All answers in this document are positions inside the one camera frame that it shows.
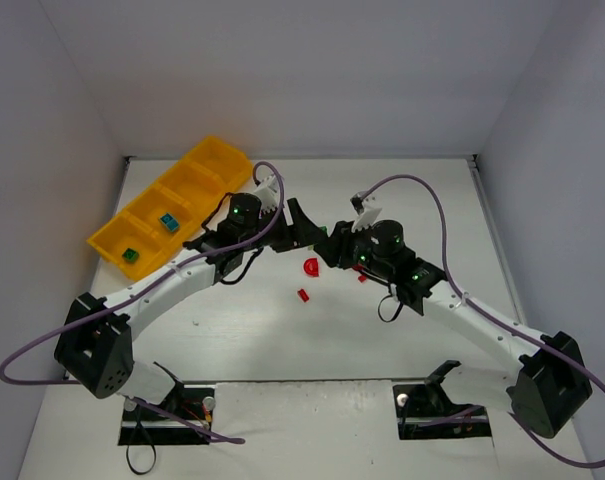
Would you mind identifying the red arch lego piece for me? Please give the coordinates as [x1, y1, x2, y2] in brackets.
[303, 257, 320, 278]

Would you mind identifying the light blue lego brick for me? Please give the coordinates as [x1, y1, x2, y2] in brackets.
[159, 212, 180, 234]

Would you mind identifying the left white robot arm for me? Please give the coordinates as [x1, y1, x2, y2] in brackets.
[54, 193, 327, 405]

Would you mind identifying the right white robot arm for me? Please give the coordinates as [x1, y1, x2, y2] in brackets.
[314, 220, 593, 439]

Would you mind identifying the small red lego brick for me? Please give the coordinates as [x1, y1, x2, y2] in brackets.
[297, 289, 310, 303]

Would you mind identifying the green lego in bin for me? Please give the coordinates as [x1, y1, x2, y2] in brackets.
[122, 248, 139, 263]

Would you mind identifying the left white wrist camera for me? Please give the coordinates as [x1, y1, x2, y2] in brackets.
[253, 175, 281, 214]

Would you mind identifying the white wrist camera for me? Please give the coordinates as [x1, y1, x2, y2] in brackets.
[253, 175, 281, 214]
[350, 192, 382, 233]

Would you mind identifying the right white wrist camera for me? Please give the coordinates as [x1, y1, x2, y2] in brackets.
[350, 192, 382, 233]

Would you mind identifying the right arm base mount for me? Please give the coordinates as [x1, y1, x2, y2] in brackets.
[392, 360, 492, 441]

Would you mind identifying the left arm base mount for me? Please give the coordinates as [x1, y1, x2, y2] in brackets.
[117, 382, 217, 446]

